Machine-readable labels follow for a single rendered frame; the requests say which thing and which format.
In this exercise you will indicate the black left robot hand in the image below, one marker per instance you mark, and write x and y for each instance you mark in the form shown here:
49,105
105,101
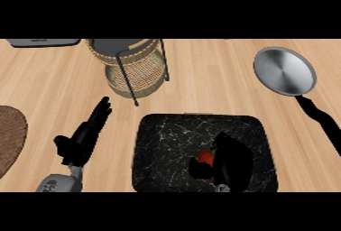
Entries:
84,135

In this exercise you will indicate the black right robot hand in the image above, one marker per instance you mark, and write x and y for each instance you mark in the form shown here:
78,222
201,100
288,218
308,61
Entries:
230,159

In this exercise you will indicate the red bell pepper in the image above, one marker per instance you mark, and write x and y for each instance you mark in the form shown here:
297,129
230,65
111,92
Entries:
205,157

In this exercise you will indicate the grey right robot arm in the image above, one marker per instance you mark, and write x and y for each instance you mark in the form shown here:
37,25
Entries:
221,188

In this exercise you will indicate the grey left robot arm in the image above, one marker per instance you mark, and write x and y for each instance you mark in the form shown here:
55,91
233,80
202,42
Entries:
59,183

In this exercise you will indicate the black marble tray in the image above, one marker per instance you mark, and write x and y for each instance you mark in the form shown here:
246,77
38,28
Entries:
173,144

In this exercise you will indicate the wicker tiered basket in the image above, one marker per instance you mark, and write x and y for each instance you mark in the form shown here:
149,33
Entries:
133,69

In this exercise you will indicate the brown woven placemat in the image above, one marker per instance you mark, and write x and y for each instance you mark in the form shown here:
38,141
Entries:
9,138

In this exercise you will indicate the grey flat appliance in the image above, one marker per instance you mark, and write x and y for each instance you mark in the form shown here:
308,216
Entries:
41,42

